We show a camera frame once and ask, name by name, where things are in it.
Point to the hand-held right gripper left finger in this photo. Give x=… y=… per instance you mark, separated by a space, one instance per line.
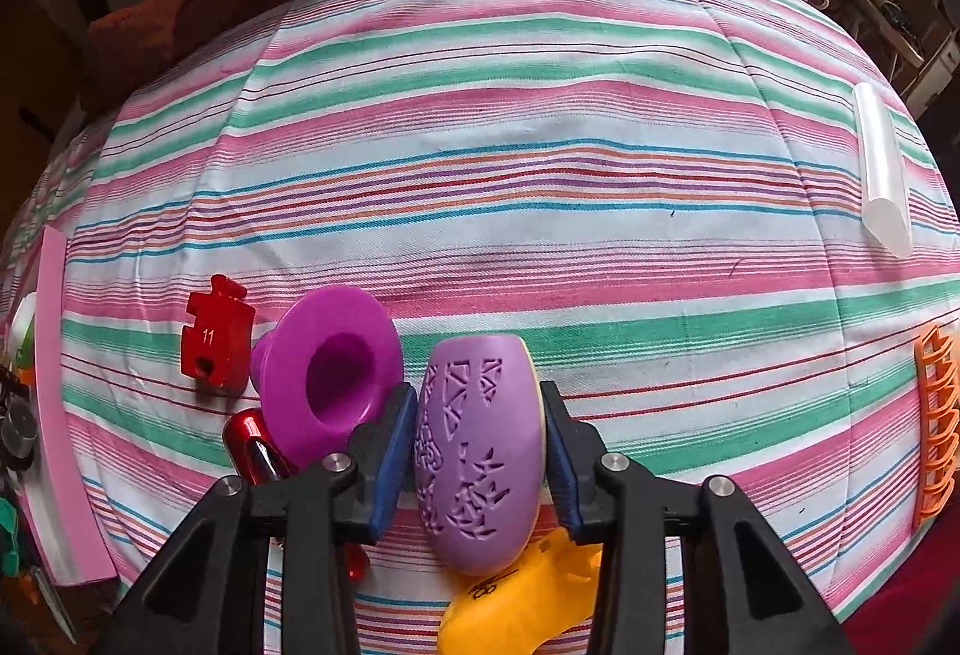
x=391 y=467

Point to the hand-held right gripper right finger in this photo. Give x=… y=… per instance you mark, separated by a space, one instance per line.
x=562 y=475

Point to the purple patterned egg shell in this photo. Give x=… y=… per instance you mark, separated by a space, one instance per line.
x=480 y=445

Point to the magenta plastic funnel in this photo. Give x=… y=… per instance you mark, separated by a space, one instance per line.
x=322 y=370

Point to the red metallic capsule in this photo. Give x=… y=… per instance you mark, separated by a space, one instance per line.
x=251 y=441

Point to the yellow orange plastic object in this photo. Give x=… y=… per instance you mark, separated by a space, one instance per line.
x=510 y=610

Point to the red puzzle piece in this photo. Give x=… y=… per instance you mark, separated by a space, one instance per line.
x=217 y=340

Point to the white tray with pink rim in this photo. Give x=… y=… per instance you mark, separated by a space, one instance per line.
x=64 y=400

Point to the black grey cylindrical jar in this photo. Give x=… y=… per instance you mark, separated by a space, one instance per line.
x=15 y=430

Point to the green plastic flanged part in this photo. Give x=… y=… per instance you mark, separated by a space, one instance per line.
x=7 y=527

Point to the white green plastic device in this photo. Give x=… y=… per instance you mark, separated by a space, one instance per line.
x=22 y=325

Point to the striped bedsheet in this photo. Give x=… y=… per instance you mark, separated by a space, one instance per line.
x=562 y=175

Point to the dark red cloth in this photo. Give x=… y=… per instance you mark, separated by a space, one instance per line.
x=900 y=595

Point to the orange plastic comb rack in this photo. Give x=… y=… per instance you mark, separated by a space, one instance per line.
x=937 y=430

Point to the translucent white tube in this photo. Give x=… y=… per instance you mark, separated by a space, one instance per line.
x=883 y=175

